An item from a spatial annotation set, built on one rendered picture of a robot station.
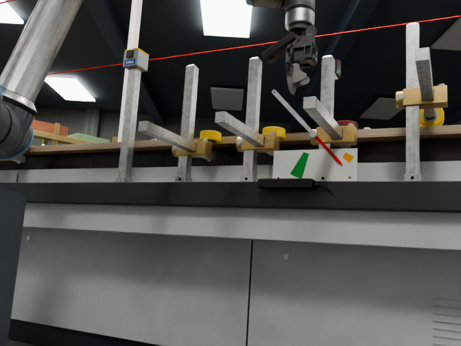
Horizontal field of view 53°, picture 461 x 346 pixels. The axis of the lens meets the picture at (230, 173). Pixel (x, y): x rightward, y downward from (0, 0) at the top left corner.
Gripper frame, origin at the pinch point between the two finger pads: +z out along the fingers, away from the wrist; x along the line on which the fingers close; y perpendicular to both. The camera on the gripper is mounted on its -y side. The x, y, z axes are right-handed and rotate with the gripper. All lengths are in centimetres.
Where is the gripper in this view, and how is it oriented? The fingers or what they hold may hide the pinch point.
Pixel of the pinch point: (290, 90)
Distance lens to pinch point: 144.3
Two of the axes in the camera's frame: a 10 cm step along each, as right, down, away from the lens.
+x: 4.3, 1.7, 8.9
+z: -0.6, 9.9, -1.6
